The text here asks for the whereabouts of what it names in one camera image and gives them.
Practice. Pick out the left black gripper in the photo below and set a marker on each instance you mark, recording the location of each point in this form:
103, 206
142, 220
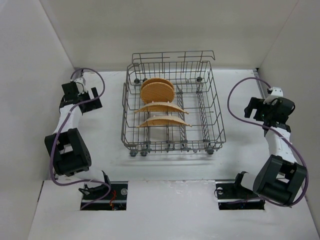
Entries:
90, 104

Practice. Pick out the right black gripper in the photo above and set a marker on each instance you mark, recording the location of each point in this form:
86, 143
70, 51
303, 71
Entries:
255, 110

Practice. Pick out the round orange woven plate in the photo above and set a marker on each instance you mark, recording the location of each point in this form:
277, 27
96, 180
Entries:
156, 80
157, 92

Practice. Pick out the leaf-shaped orange woven plate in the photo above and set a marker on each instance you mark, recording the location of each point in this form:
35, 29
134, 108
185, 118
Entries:
161, 107

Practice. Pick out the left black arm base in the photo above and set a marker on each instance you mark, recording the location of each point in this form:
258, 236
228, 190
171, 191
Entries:
100, 198

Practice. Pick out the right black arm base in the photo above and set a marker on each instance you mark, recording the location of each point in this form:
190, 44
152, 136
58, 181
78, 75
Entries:
231, 197

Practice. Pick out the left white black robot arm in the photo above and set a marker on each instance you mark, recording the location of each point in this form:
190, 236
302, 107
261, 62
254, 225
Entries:
67, 150

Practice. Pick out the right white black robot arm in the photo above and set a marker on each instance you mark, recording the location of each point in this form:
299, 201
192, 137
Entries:
282, 176

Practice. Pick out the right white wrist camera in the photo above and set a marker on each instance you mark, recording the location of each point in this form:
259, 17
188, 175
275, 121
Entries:
272, 94

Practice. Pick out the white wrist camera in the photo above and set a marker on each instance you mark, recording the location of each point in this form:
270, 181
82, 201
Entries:
79, 80
272, 94

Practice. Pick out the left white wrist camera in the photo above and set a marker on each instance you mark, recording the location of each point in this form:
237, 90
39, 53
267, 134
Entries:
79, 80

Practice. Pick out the grey wire dish rack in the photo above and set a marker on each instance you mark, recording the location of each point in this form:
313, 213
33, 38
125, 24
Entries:
190, 122

